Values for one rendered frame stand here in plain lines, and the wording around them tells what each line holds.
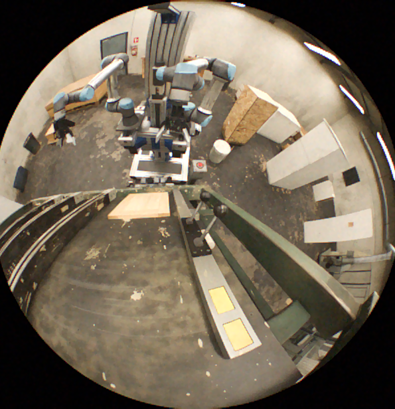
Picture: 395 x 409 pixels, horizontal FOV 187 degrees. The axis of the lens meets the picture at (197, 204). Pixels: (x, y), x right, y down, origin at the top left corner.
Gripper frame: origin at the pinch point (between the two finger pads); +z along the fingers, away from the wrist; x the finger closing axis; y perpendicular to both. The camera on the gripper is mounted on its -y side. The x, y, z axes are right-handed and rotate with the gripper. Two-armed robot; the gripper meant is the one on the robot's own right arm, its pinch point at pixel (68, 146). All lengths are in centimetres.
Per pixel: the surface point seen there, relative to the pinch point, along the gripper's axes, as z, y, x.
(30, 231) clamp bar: 15, 51, -4
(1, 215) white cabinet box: 73, 57, -347
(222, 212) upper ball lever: -5, 43, 82
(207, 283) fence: -1, 57, 78
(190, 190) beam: 41, -13, 85
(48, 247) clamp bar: 7, 55, 30
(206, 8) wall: -409, -361, 40
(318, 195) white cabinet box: 69, -115, 540
